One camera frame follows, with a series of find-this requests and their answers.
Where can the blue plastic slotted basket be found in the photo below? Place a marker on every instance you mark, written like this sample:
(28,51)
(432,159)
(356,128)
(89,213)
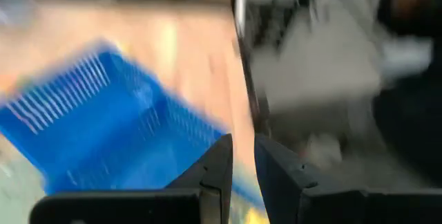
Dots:
(103,130)

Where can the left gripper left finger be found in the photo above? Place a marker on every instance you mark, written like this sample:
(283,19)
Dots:
(217,175)

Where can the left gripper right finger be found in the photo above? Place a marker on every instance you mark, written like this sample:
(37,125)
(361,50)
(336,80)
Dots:
(279,182)

